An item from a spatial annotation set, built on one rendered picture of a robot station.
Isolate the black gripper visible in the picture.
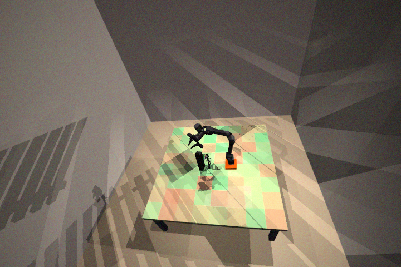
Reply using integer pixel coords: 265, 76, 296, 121
187, 133, 204, 149

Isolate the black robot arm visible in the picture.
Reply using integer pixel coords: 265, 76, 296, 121
194, 123, 235, 165

